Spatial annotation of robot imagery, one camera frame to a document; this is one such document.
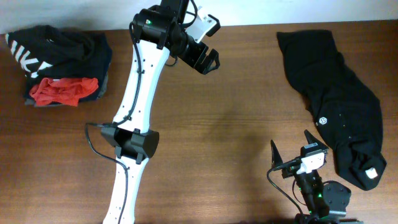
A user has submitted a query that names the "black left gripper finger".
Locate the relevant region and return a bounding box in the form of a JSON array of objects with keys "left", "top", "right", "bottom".
[
  {"left": 198, "top": 64, "right": 220, "bottom": 75},
  {"left": 205, "top": 49, "right": 220, "bottom": 67}
]

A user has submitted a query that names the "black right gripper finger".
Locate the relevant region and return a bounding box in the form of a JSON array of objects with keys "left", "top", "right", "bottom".
[
  {"left": 270, "top": 139, "right": 283, "bottom": 170},
  {"left": 304, "top": 129, "right": 326, "bottom": 149}
]

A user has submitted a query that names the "dark green t-shirt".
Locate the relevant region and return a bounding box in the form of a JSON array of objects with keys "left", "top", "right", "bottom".
[{"left": 5, "top": 25, "right": 95, "bottom": 79}]

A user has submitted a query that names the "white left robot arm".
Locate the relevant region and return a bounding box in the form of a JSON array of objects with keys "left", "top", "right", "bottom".
[{"left": 101, "top": 1, "right": 221, "bottom": 223}]

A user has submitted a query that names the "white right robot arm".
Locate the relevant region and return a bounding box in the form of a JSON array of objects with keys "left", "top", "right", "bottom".
[{"left": 267, "top": 130, "right": 360, "bottom": 224}]

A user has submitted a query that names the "black polo shirt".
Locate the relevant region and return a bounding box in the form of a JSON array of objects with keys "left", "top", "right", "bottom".
[{"left": 276, "top": 30, "right": 387, "bottom": 191}]

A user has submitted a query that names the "navy folded garment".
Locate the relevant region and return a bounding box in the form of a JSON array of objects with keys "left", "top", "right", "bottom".
[{"left": 24, "top": 34, "right": 112, "bottom": 98}]

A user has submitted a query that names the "red printed t-shirt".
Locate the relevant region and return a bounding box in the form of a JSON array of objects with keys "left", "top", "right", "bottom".
[{"left": 29, "top": 78, "right": 99, "bottom": 106}]

